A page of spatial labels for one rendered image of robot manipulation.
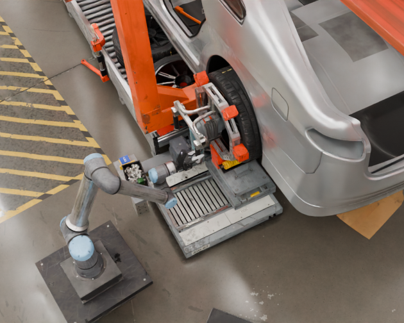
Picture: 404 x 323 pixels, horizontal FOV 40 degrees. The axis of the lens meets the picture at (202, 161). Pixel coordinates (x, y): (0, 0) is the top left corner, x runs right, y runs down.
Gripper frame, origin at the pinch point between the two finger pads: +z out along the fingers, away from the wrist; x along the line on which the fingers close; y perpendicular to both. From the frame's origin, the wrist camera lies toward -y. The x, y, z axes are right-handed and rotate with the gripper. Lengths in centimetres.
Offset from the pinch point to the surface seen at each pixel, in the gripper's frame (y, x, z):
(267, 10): -97, 3, 46
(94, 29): 32, -203, -8
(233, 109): -31.9, 3.0, 23.4
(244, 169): 57, -12, 40
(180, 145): 43, -47, 3
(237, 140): -10.4, 10.2, 22.3
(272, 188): 68, 8, 53
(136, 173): 26, -26, -40
